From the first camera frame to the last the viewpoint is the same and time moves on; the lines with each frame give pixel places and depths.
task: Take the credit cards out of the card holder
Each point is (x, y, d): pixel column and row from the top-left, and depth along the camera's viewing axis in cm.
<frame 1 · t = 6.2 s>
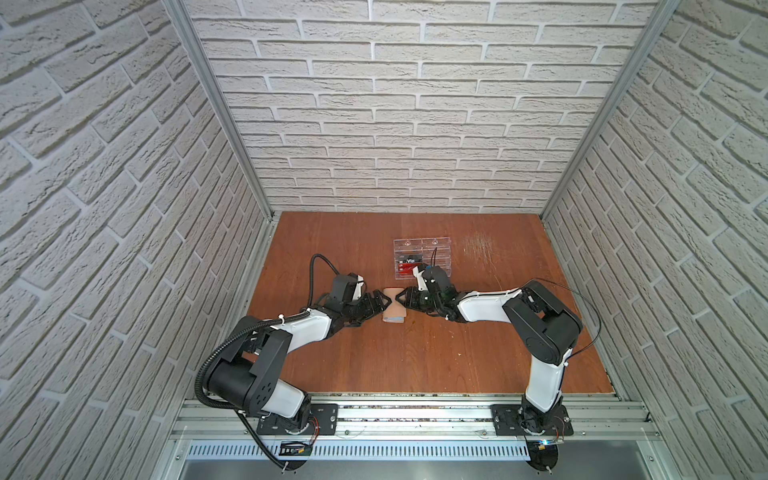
left hand: (388, 302, 89), fingers open
right hand: (403, 298, 94), fingers open
clear acrylic card organizer: (412, 252, 106), point 4 cm above the table
red VIP card: (406, 268, 102), point 4 cm above the table

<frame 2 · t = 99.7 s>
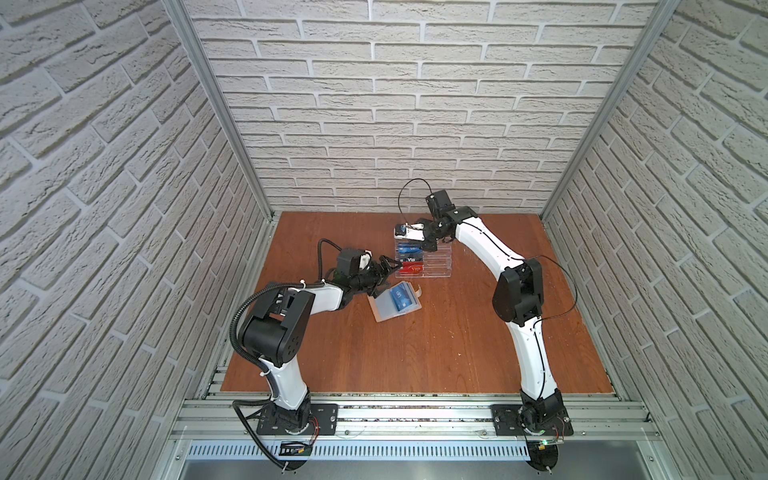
left hand: (404, 270, 90), fingers open
right hand: (419, 235, 98), fingers closed
the named things where they were.

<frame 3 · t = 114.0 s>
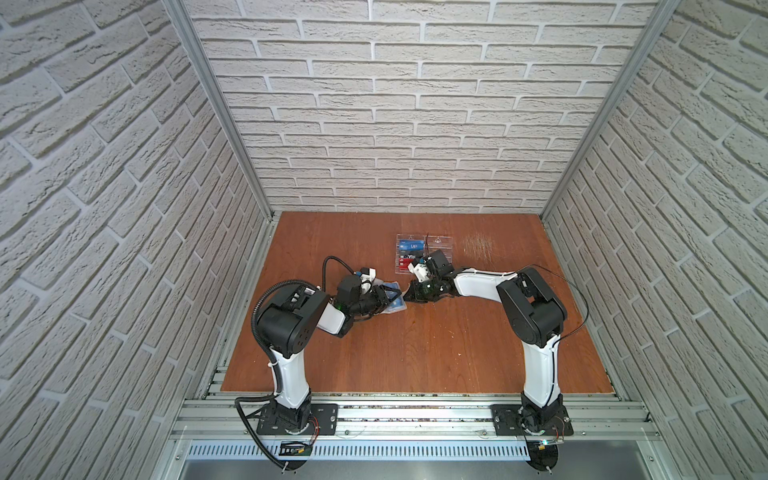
left hand: (406, 293, 91), fingers open
right hand: (408, 297, 97), fingers closed
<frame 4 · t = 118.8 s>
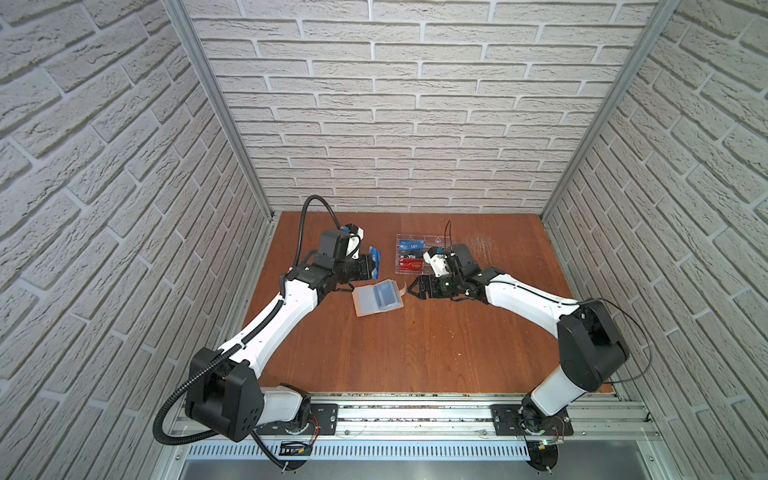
left hand: (383, 260, 80), fingers closed
right hand: (423, 288, 87), fingers open
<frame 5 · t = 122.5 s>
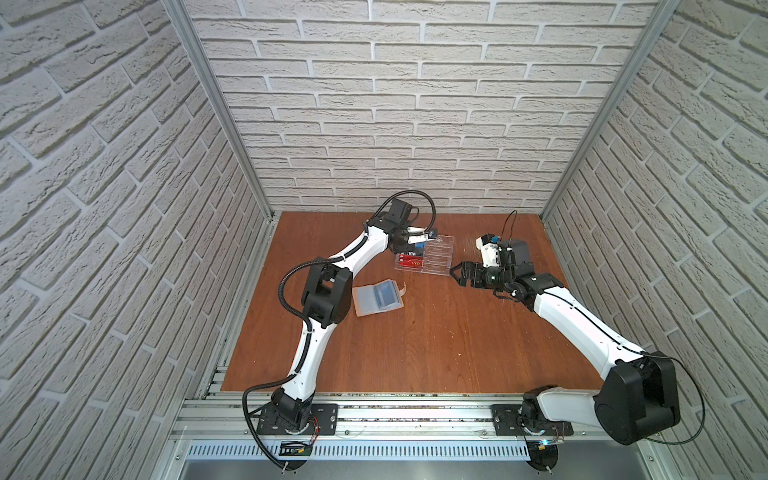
left hand: (416, 231, 100), fingers closed
right hand: (468, 271, 84), fingers open
